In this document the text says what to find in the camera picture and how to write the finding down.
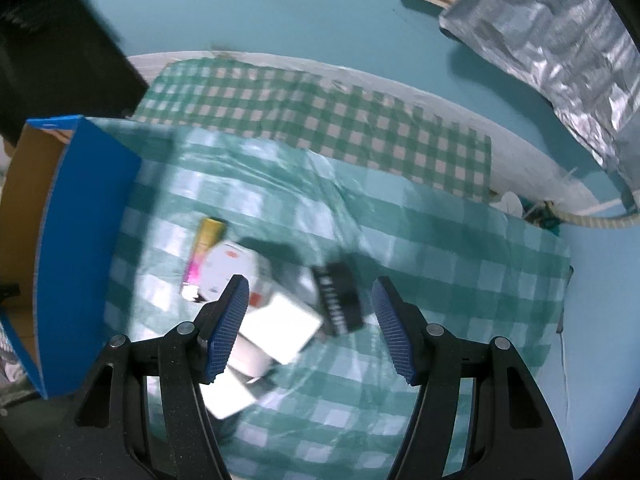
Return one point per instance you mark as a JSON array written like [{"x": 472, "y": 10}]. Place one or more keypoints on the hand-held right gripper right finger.
[{"x": 392, "y": 330}]

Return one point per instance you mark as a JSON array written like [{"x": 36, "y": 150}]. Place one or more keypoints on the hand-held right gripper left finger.
[{"x": 227, "y": 330}]

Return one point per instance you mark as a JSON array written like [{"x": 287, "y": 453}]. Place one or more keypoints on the white power adapter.
[{"x": 280, "y": 325}]

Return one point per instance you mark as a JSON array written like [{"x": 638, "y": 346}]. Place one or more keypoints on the blue cardboard box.
[{"x": 75, "y": 260}]

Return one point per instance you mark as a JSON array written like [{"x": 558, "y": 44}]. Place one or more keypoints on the black box with white print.
[{"x": 340, "y": 300}]

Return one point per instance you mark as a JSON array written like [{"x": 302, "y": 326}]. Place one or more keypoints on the white rectangular block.
[{"x": 227, "y": 395}]

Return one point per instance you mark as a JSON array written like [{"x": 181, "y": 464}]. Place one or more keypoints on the white octagonal box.
[{"x": 230, "y": 265}]

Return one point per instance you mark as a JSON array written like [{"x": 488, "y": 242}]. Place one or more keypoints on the pink and yellow tube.
[{"x": 205, "y": 245}]

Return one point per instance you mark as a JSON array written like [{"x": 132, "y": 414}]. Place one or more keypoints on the glossy green checkered tablecloth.
[{"x": 425, "y": 240}]

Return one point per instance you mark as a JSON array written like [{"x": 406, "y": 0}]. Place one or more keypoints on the small white object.
[{"x": 510, "y": 204}]

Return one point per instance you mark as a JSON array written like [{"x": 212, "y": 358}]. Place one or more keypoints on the matte green checkered cloth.
[{"x": 300, "y": 110}]

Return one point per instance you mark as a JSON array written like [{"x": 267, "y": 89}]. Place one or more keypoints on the black furniture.
[{"x": 50, "y": 35}]

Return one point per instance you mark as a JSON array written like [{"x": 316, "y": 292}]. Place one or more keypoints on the silver foil duct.
[{"x": 550, "y": 35}]

